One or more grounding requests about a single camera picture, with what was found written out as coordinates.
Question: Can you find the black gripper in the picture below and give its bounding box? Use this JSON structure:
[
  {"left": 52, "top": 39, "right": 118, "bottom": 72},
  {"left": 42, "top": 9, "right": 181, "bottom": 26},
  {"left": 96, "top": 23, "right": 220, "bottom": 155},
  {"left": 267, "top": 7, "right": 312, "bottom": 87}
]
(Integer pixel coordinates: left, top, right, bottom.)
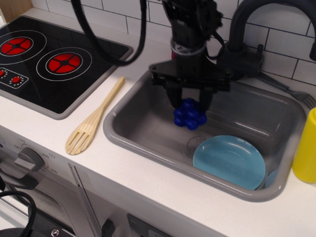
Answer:
[{"left": 149, "top": 44, "right": 230, "bottom": 113}]

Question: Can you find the blue toy blueberries cluster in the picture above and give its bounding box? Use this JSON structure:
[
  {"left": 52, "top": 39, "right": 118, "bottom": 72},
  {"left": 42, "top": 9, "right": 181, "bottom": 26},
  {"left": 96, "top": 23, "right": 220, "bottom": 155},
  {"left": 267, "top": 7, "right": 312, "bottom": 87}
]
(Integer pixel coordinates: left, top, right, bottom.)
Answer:
[{"left": 173, "top": 98, "right": 207, "bottom": 130}]

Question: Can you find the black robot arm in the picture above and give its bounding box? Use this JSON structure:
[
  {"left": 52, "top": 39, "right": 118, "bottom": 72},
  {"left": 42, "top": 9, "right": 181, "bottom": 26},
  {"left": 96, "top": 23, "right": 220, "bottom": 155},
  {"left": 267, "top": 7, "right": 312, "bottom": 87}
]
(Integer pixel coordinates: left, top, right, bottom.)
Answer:
[{"left": 149, "top": 0, "right": 230, "bottom": 112}]

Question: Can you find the grey plastic sink basin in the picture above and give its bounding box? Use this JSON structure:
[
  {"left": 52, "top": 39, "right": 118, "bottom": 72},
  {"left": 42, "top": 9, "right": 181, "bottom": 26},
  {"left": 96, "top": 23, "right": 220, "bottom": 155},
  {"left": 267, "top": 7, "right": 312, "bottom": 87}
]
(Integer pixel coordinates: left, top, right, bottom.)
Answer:
[{"left": 103, "top": 72, "right": 306, "bottom": 202}]

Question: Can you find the black sink faucet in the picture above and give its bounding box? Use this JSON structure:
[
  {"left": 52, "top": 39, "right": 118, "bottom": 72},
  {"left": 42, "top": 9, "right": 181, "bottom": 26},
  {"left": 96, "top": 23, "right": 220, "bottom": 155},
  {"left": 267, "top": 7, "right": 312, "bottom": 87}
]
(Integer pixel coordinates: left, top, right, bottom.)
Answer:
[{"left": 216, "top": 0, "right": 316, "bottom": 79}]

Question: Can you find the light blue plastic plate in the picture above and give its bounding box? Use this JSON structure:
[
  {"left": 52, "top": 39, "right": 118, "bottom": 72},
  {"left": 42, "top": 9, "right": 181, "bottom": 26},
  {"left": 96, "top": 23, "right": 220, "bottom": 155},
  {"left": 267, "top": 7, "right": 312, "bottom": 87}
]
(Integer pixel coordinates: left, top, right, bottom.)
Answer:
[{"left": 193, "top": 135, "right": 266, "bottom": 190}]

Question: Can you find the red round object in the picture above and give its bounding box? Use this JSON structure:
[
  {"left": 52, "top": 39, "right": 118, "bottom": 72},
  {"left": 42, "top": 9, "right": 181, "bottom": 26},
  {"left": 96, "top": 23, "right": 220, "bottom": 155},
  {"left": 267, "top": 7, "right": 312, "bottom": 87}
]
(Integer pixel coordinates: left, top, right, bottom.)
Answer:
[{"left": 170, "top": 40, "right": 178, "bottom": 60}]

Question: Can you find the grey metal fork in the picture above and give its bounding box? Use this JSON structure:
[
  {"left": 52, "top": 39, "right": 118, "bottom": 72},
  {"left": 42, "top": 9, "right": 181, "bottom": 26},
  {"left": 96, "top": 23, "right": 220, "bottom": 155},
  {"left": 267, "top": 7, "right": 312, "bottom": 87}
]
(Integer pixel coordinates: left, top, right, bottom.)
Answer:
[{"left": 257, "top": 72, "right": 316, "bottom": 110}]

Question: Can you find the wooden slotted spatula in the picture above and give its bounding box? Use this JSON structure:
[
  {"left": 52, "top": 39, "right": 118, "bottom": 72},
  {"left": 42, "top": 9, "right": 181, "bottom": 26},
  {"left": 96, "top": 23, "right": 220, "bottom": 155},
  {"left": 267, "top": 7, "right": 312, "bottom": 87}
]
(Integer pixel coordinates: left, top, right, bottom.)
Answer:
[{"left": 65, "top": 77, "right": 126, "bottom": 156}]

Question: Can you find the yellow plastic bottle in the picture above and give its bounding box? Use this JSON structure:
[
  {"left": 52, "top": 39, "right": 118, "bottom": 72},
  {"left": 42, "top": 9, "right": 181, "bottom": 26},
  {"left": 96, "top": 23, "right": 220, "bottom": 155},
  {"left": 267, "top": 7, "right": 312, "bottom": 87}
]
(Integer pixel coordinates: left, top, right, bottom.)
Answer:
[{"left": 292, "top": 108, "right": 316, "bottom": 183}]

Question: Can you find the black toy stove top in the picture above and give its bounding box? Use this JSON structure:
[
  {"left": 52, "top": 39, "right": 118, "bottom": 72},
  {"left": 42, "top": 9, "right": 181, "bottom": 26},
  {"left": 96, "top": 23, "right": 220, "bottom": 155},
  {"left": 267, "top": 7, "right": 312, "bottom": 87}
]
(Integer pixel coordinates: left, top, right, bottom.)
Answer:
[{"left": 0, "top": 16, "right": 116, "bottom": 120}]

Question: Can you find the grey oven knob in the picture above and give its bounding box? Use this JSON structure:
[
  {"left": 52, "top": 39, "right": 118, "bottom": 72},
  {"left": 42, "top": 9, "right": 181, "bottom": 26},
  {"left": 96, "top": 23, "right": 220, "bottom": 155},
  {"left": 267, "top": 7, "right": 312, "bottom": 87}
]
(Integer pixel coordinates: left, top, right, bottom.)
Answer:
[{"left": 14, "top": 147, "right": 45, "bottom": 171}]

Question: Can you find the wooden side panel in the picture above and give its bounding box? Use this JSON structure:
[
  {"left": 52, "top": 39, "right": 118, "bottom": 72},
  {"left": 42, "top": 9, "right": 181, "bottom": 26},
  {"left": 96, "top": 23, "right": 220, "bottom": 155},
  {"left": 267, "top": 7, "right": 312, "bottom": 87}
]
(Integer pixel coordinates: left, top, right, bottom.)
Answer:
[{"left": 0, "top": 0, "right": 33, "bottom": 23}]

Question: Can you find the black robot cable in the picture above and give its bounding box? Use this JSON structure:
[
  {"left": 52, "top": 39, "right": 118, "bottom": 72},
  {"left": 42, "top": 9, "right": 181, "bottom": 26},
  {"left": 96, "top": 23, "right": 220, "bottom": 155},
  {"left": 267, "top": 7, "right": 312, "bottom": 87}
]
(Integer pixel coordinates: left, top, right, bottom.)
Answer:
[{"left": 71, "top": 0, "right": 148, "bottom": 67}]

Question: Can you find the black braided cable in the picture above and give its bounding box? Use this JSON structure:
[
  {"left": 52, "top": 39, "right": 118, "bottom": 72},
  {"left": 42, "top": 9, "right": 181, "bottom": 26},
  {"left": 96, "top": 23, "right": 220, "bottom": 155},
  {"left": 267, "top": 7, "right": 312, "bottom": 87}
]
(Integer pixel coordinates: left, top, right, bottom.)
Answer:
[{"left": 0, "top": 175, "right": 37, "bottom": 237}]

